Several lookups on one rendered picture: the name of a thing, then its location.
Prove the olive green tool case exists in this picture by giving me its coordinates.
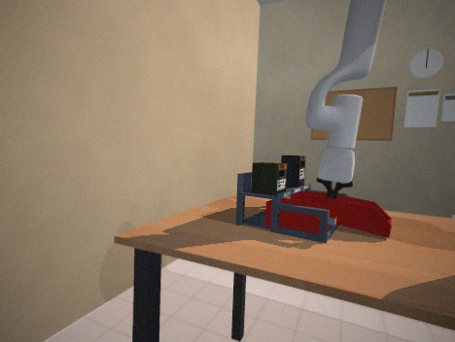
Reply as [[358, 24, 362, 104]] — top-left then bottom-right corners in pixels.
[[252, 162, 288, 196]]

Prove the dark grey tool case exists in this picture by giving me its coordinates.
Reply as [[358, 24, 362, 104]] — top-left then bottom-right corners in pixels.
[[281, 155, 306, 188]]

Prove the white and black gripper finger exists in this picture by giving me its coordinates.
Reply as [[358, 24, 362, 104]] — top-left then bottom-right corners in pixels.
[[316, 178, 333, 200], [332, 181, 353, 199]]

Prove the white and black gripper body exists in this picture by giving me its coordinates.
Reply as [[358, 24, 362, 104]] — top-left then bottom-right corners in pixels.
[[317, 148, 355, 184]]

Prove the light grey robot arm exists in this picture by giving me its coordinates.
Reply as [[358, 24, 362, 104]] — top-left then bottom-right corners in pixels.
[[305, 0, 387, 150]]

